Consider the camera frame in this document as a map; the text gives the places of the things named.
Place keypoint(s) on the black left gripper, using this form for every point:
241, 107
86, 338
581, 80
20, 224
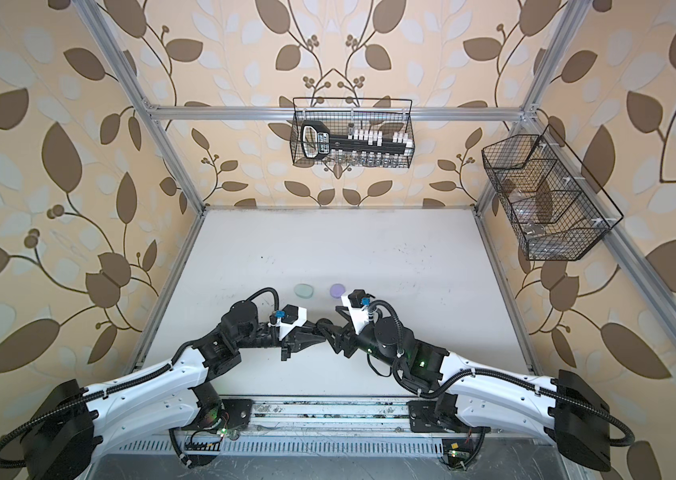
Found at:
297, 344

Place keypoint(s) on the black wire basket wall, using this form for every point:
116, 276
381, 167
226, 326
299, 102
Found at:
366, 112
558, 211

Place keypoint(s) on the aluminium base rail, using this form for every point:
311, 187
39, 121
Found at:
321, 427

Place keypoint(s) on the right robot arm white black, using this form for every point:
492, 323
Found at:
563, 410

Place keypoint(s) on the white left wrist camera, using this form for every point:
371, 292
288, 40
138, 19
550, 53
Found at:
289, 319

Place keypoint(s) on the black wire basket right wall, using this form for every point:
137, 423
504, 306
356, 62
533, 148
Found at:
558, 211

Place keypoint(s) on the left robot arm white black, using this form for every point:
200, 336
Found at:
76, 426

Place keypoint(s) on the purple round earbud case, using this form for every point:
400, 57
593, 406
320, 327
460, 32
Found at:
337, 290

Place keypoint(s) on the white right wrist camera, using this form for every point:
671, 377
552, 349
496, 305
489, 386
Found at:
357, 304

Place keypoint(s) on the mint green charging case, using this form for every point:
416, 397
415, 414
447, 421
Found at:
304, 291

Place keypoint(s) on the black socket holder tool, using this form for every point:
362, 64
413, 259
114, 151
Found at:
316, 140

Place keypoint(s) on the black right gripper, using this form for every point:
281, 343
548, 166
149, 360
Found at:
344, 334

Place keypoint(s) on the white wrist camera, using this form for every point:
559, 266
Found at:
357, 304
289, 319

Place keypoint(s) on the black wire basket back wall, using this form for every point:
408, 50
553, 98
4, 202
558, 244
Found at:
366, 112

